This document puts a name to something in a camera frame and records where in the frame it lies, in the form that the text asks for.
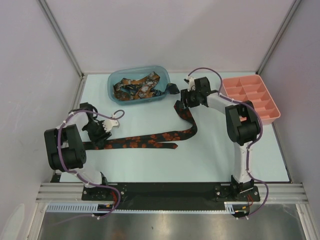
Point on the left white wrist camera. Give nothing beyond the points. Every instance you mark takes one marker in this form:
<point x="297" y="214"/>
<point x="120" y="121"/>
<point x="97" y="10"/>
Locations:
<point x="109" y="124"/>

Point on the aluminium frame rail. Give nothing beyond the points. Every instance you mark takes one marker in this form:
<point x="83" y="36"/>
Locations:
<point x="279" y="193"/>

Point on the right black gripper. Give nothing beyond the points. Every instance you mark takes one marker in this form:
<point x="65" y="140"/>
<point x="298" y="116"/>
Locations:
<point x="186" y="95"/>

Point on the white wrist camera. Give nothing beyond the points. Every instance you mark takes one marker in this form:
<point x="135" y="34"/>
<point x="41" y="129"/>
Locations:
<point x="191" y="83"/>
<point x="109" y="124"/>

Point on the white slotted cable duct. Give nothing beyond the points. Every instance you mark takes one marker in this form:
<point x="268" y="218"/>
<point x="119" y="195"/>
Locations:
<point x="97" y="208"/>

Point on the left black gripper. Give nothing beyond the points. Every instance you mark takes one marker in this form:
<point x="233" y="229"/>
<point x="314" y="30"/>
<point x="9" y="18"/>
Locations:
<point x="99" y="140"/>

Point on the blue plastic tub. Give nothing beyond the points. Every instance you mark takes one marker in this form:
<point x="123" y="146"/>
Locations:
<point x="137" y="74"/>

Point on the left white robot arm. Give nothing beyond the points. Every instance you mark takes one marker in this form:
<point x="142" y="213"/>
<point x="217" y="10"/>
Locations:
<point x="66" y="145"/>

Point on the dark navy patterned tie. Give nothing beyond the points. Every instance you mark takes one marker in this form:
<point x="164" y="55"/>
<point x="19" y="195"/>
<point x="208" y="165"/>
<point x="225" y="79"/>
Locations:
<point x="170" y="88"/>

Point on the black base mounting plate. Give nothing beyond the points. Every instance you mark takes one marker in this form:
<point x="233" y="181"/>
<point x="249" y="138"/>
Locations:
<point x="171" y="196"/>

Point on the pink divided organizer tray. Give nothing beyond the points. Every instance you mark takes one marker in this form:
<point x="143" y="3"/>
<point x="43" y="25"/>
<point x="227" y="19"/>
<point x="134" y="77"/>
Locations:
<point x="252" y="88"/>

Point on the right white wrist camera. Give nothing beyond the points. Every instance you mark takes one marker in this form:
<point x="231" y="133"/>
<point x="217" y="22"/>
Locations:
<point x="191" y="83"/>

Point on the brown grey floral tie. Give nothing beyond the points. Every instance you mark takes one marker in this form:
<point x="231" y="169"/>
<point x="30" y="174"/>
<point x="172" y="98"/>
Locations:
<point x="151" y="80"/>

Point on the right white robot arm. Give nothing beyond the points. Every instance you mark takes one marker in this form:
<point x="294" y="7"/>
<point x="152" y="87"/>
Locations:
<point x="243" y="125"/>

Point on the black tie orange flowers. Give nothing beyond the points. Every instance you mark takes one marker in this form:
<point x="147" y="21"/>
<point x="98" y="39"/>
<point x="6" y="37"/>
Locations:
<point x="165" y="140"/>

